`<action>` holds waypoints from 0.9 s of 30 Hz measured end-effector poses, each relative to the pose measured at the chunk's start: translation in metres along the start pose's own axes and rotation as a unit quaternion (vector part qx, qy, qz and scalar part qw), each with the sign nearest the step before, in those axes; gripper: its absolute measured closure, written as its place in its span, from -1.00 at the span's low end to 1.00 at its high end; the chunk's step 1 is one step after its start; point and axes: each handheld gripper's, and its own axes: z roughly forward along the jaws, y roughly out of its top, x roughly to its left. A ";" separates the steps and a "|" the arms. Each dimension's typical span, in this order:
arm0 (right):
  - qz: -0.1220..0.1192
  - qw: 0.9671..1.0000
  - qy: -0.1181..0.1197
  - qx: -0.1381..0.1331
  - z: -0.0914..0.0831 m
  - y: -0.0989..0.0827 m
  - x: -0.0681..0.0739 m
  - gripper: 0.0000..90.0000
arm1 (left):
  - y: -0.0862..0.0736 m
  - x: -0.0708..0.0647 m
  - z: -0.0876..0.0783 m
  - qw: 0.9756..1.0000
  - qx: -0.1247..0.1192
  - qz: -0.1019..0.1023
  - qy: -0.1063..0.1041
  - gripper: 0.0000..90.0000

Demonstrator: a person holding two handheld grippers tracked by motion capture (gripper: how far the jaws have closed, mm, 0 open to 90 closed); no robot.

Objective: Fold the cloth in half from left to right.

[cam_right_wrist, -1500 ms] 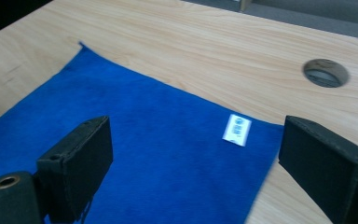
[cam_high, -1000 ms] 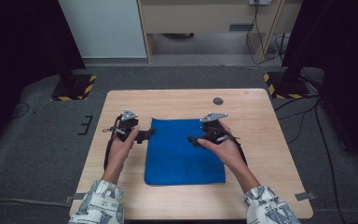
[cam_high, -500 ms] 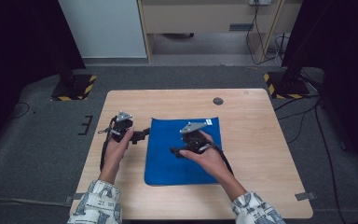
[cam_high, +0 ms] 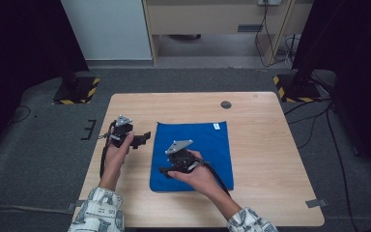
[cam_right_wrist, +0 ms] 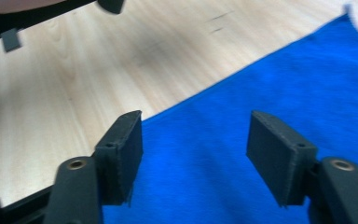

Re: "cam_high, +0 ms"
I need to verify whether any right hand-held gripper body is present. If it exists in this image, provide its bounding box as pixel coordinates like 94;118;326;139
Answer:
164;139;205;175

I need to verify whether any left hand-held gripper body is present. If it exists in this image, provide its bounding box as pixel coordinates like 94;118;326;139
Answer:
108;114;135;150

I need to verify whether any blue cloth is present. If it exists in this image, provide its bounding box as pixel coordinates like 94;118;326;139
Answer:
149;121;235;193

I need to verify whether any person's left hand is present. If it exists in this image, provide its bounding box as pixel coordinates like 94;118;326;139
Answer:
99;130;135;191

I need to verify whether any person's right hand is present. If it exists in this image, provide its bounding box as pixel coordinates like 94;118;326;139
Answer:
167;149;222;199

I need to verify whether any black tape floor mark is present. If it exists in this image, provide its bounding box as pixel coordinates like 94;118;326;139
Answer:
80;119;98;141

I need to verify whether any black stand with striped base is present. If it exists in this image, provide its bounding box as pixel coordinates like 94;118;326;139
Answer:
272;61;323;103
52;61;100;105

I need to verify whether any grey tape piece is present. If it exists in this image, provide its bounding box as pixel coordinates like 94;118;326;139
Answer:
304;198;329;209
66;199;86;214

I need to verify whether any white panel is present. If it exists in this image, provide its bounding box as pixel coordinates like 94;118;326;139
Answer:
60;0;154;62

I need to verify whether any light wooden desk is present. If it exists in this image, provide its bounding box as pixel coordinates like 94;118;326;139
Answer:
141;0;314;68

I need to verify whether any black curtain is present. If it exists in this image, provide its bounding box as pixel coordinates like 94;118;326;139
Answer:
0;0;90;168
291;0;371;187

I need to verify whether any grey desk vent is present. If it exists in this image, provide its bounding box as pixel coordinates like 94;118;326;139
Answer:
237;23;265;33

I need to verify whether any white power strip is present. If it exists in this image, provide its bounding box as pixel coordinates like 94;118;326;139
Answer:
257;0;282;7

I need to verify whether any left hand-held gripper cable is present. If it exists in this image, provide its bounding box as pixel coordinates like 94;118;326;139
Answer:
98;120;119;180

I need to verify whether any hand-held gripper cable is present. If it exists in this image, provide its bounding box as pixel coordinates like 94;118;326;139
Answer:
192;159;232;198
98;120;119;180

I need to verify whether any right hand-held gripper cable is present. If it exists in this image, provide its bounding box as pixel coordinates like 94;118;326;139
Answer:
192;159;232;198

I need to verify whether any thin black floor cable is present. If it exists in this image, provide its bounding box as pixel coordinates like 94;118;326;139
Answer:
8;104;33;125

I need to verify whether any black power cable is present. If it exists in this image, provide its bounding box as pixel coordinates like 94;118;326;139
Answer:
254;3;288;69

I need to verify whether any long black floor cable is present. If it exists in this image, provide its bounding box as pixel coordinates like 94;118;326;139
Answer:
326;101;356;232

